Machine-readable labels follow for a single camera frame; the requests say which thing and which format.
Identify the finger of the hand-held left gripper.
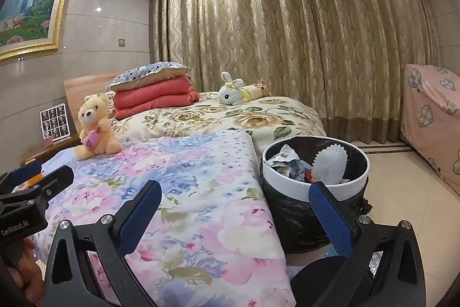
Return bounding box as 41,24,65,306
34,165,75,207
0,163,42,193

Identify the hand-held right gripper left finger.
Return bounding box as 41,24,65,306
42,180,163,307

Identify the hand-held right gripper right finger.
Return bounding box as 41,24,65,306
308,180,426,307

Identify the white foam fruit net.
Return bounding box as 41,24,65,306
312,144,347,185

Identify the white bin with black bag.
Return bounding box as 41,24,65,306
259,136,371,255

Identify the white wrapper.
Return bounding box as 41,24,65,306
268,144,306,171

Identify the person's left hand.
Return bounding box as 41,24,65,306
14,237,45,306

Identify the wooden nightstand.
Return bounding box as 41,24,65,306
20,134,81,167

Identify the teal printed stool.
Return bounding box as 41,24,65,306
321,243,340,259

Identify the black white photo sheet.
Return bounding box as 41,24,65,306
39,103,70,142

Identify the pink blue floral blanket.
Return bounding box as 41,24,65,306
30,130,297,307

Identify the cream teddy bear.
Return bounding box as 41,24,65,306
75,94,123,160

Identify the wooden headboard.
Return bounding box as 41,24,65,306
64,73,119,138

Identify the red folded quilt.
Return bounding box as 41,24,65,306
113,75,201,121

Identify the beige floral bedspread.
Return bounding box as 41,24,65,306
108,91,327,151

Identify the blue patterned pillow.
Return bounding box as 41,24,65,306
105,62,191,92

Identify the small brown bear plush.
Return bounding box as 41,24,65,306
241,80,272,101

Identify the pink heart print cover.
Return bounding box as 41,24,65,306
400,63,460,185

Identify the white rabbit plush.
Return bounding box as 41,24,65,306
218,71,252,106

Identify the gold framed landscape painting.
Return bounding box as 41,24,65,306
0,0,80,61

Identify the beige patterned curtain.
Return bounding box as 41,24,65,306
153,0,442,146

